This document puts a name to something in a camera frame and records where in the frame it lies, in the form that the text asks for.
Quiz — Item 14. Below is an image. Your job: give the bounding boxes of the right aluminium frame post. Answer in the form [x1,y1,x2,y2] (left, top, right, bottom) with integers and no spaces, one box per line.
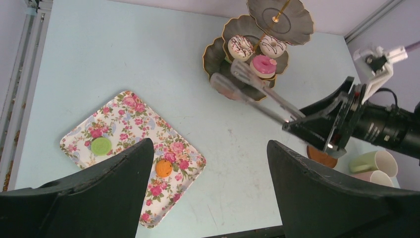
[344,0,405,44]

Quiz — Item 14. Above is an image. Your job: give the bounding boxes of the aluminium frame post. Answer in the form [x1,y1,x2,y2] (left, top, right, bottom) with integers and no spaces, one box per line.
[344,0,405,44]
[0,0,54,192]

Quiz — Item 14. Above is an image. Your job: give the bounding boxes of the orange tart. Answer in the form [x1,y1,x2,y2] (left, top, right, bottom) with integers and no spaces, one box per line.
[250,55,277,79]

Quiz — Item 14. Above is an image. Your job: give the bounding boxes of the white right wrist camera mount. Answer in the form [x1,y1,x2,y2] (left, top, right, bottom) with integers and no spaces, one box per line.
[353,45,408,104]

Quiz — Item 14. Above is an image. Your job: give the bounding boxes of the three tier dessert stand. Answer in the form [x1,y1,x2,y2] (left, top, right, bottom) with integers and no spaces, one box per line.
[203,0,314,102]

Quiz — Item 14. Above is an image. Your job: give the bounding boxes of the green macaron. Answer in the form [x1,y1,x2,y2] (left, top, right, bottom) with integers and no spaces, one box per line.
[91,137,112,156]

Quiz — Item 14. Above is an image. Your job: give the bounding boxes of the pink mug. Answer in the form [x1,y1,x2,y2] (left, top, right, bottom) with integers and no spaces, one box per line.
[352,170,394,187]

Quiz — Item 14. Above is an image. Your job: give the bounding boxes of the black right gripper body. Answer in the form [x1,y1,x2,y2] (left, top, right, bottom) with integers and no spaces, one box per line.
[334,88,420,159]

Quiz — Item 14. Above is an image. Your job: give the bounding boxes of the chocolate drizzled donut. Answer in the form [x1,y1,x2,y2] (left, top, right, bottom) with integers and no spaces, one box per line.
[259,35,287,59]

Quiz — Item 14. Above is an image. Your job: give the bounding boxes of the small orange pastry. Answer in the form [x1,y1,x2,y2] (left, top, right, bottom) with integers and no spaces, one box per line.
[155,159,173,178]

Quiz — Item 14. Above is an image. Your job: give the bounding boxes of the stainless steel serving tongs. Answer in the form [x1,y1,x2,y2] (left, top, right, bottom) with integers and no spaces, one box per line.
[210,59,305,124]

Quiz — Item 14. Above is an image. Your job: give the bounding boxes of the white glazed donut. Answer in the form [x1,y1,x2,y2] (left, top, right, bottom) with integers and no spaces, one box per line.
[227,35,255,62]

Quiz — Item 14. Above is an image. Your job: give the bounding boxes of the left aluminium frame post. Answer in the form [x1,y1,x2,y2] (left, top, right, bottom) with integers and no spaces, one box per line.
[0,0,54,192]

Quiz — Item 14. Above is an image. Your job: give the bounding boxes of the floral square tray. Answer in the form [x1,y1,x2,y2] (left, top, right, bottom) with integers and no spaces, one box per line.
[59,91,207,229]

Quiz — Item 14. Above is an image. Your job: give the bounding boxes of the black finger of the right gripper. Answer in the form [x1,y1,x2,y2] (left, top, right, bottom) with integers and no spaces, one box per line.
[282,76,354,159]

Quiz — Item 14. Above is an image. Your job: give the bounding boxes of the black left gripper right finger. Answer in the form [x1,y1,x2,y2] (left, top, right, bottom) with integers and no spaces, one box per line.
[266,140,420,238]

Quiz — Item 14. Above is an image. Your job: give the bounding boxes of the cream paper cup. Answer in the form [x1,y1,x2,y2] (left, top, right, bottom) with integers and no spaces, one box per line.
[349,151,398,177]

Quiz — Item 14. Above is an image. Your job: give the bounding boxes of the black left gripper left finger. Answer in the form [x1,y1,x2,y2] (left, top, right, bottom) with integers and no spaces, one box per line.
[0,138,154,238]

